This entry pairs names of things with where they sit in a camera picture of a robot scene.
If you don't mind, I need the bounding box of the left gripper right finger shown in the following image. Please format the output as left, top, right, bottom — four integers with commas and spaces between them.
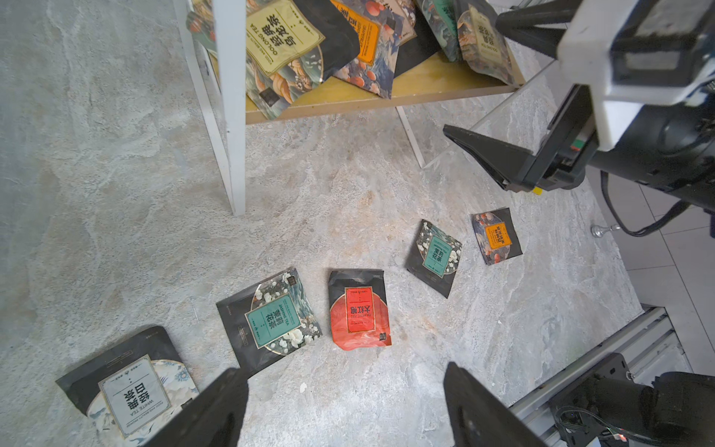
443, 361, 546, 447

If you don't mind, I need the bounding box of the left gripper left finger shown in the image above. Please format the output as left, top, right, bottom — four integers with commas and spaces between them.
146, 368, 249, 446

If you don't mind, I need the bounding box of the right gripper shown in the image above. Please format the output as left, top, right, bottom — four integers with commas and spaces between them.
442, 0, 599, 192

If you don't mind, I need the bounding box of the yellow label tea bag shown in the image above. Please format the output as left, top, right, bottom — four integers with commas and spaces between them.
454, 0, 518, 87
186, 0, 361, 121

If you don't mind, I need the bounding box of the white label tea bag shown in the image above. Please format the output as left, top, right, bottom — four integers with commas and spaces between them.
56, 326, 199, 446

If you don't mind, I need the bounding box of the dark green tea bag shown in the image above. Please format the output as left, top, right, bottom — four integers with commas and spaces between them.
414, 0, 462, 63

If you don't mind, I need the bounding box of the black green tea bag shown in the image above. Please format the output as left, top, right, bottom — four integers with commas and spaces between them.
217, 267, 322, 376

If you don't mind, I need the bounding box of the orange label tea bag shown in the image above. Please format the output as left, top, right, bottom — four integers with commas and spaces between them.
471, 208, 523, 266

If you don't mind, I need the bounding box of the red tea bag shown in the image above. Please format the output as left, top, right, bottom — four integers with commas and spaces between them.
329, 269, 392, 351

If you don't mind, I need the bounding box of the green label tea bag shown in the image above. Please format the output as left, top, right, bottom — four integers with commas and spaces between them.
406, 219, 463, 299

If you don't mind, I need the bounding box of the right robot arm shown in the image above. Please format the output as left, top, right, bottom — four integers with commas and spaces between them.
443, 1, 714, 238

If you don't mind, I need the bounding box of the floral tea bag lower shelf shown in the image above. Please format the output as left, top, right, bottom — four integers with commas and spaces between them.
383, 0, 417, 45

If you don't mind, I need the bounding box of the orange tea bag lower shelf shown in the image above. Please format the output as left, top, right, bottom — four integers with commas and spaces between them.
333, 1, 404, 100

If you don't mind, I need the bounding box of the wooden two-tier shelf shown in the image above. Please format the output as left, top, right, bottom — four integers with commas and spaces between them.
173, 1, 534, 216

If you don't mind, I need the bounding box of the small metal screw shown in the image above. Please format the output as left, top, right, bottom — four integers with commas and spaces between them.
590, 225, 621, 238

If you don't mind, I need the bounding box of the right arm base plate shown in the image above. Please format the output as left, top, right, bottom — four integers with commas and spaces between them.
546, 351, 715, 447

